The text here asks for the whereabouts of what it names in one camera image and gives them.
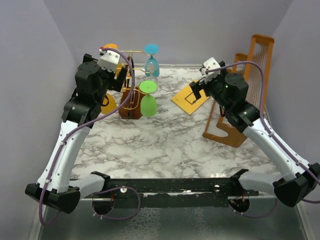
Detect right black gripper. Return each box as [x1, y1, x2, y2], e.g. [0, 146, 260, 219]
[189, 70, 231, 112]

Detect blue plastic goblet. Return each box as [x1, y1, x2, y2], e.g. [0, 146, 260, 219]
[144, 44, 160, 78]

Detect clear wine glass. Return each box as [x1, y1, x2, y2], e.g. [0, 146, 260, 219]
[144, 56, 160, 93]

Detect orange plastic goblet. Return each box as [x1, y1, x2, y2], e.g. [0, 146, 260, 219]
[103, 43, 123, 77]
[101, 93, 117, 115]

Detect green plastic goblet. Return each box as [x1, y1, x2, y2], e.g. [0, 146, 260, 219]
[139, 80, 157, 117]

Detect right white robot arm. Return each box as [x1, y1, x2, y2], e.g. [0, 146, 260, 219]
[189, 73, 320, 207]

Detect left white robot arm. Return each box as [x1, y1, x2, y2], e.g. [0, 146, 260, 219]
[25, 50, 127, 214]

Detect yellow booklet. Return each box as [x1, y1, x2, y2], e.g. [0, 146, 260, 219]
[171, 84, 209, 115]

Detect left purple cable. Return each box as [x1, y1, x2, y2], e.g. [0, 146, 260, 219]
[39, 48, 141, 226]

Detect purple cable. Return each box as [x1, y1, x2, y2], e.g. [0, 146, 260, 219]
[204, 60, 320, 218]
[39, 48, 141, 226]

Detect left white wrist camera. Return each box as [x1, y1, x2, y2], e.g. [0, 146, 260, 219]
[97, 46, 120, 73]

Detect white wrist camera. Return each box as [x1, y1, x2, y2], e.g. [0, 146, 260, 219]
[199, 57, 221, 84]
[97, 46, 120, 73]

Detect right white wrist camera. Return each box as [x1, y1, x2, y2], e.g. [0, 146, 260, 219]
[199, 57, 221, 84]

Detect gold wire wine glass rack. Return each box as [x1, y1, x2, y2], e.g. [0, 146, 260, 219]
[119, 50, 150, 120]

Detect wooden string harp rack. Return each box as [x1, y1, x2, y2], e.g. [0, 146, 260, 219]
[202, 34, 275, 148]

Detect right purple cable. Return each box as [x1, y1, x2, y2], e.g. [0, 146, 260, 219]
[204, 60, 320, 218]

